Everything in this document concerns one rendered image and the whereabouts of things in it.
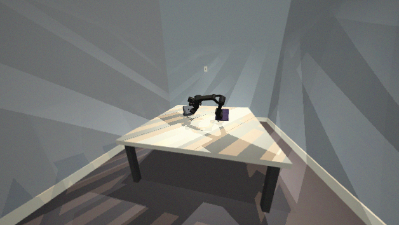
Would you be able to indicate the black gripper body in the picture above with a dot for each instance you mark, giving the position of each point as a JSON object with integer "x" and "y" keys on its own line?
{"x": 195, "y": 108}

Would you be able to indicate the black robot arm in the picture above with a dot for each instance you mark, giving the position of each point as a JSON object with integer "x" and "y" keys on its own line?
{"x": 198, "y": 99}

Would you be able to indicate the grey sloped panel with hole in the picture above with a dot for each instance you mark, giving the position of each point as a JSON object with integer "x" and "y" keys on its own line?
{"x": 186, "y": 110}

